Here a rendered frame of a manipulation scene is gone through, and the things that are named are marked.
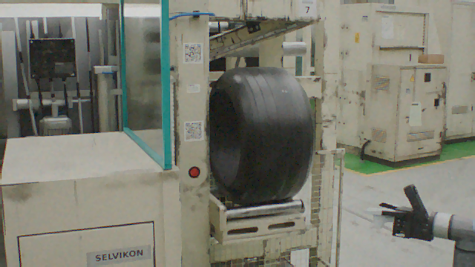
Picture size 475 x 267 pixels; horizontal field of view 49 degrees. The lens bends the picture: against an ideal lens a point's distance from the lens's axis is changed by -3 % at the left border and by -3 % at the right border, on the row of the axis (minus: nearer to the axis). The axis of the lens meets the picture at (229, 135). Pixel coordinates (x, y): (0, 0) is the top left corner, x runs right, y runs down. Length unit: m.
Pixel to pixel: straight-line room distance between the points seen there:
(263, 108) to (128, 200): 0.83
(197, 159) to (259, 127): 0.29
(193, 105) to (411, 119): 5.03
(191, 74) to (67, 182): 0.90
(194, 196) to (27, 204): 0.98
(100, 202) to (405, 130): 5.77
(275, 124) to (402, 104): 4.81
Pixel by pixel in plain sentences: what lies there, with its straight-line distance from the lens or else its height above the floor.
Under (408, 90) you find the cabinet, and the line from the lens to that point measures 6.72.
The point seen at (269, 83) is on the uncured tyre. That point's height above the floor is 1.40.
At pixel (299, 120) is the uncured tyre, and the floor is 1.27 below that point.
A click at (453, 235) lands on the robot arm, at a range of 1.61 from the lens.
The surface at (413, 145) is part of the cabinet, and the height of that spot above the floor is 0.25.
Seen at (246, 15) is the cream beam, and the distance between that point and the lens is 2.34.
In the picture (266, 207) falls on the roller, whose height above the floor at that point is 0.91.
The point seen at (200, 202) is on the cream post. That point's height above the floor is 0.94.
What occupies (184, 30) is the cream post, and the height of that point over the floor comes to 1.59.
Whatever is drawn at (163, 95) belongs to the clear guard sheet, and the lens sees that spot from 1.22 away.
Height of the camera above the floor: 1.57
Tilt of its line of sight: 11 degrees down
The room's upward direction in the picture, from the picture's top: straight up
